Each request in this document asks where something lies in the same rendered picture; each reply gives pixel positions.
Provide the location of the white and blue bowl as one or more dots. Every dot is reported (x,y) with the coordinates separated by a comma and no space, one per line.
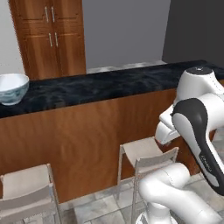
(13,87)

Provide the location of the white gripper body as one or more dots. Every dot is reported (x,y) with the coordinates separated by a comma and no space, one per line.
(165,134)

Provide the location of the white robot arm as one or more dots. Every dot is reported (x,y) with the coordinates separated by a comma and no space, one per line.
(198,122)

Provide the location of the pale grey stool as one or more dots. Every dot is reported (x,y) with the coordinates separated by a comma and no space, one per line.
(143,151)
(24,182)

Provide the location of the tall wooden cabinet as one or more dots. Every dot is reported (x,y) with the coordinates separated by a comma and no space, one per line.
(38,58)

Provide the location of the wooden counter with black top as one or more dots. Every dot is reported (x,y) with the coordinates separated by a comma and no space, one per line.
(81,128)

